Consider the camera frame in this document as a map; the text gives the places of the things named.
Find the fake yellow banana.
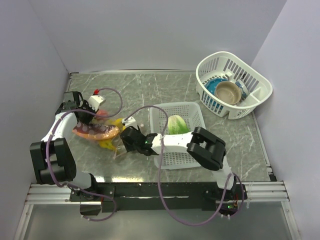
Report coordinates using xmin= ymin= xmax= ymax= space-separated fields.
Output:
xmin=98 ymin=118 xmax=126 ymax=155

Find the clear zip bag pink slider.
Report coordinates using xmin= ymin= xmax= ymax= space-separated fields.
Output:
xmin=72 ymin=116 xmax=126 ymax=160

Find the fake green lettuce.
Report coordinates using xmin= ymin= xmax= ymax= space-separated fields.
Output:
xmin=167 ymin=115 xmax=190 ymax=135

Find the fake red tomato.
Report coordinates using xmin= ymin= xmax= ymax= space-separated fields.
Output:
xmin=95 ymin=109 xmax=109 ymax=118

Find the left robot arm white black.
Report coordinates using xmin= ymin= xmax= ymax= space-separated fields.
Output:
xmin=29 ymin=91 xmax=100 ymax=201

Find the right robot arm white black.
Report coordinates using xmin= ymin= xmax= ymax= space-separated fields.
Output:
xmin=120 ymin=126 xmax=237 ymax=201

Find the white perforated shallow tray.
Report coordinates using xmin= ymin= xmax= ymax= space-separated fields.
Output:
xmin=149 ymin=101 xmax=206 ymax=170

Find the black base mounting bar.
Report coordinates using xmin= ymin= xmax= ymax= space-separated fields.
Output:
xmin=69 ymin=182 xmax=248 ymax=216

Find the blue plate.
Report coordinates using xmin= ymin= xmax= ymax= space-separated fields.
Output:
xmin=204 ymin=78 xmax=227 ymax=96

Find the beige bowl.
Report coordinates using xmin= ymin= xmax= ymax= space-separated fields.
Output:
xmin=214 ymin=81 xmax=242 ymax=105

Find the white slatted dish basket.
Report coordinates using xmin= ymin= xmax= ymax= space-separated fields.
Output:
xmin=195 ymin=51 xmax=273 ymax=120

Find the white blue patterned dish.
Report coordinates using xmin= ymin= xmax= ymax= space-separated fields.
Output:
xmin=235 ymin=80 xmax=250 ymax=99

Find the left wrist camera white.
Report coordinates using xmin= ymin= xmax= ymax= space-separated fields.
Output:
xmin=87 ymin=95 xmax=106 ymax=112

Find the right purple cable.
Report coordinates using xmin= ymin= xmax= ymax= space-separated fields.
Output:
xmin=127 ymin=105 xmax=246 ymax=227

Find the purple cable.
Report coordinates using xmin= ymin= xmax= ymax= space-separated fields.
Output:
xmin=127 ymin=105 xmax=246 ymax=227
xmin=46 ymin=87 xmax=124 ymax=223

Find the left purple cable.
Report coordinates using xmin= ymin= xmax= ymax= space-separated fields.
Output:
xmin=46 ymin=87 xmax=124 ymax=223

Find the aluminium frame rail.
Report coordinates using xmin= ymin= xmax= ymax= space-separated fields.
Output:
xmin=14 ymin=181 xmax=301 ymax=240

